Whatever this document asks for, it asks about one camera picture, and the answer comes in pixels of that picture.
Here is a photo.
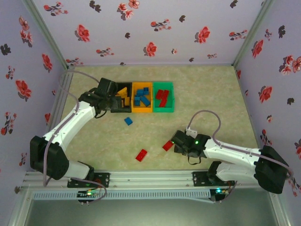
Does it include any grey right arm cable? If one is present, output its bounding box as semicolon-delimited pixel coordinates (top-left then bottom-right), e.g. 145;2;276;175
188;110;293;203

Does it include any orange plastic bin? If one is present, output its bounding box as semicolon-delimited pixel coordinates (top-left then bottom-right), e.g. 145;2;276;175
131;81;155;113

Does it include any green plastic bin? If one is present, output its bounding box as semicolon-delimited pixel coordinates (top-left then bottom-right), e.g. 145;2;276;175
152;81;176;113

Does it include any aluminium frame post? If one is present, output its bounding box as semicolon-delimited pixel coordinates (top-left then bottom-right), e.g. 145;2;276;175
231;0;276;68
22;0;70;69

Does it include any grey left arm cable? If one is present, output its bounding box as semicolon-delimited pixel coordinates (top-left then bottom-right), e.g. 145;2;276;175
43;70;102;188

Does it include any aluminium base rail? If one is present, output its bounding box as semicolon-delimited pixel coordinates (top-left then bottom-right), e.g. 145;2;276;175
23;168;280;189

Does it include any aluminium side rail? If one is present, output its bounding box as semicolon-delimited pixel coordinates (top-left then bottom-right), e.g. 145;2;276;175
43;67;75;142

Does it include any black plastic bin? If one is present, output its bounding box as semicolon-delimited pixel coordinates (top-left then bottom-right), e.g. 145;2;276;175
110;81;133;113

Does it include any white slotted cable duct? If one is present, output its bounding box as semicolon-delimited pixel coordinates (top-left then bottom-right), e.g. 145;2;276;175
32;189;211;200

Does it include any grey metal panel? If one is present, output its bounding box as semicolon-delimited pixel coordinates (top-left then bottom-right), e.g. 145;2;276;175
23;200;280;226

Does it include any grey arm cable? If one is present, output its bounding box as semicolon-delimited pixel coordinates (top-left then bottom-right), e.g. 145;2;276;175
188;110;293;203
43;70;102;188

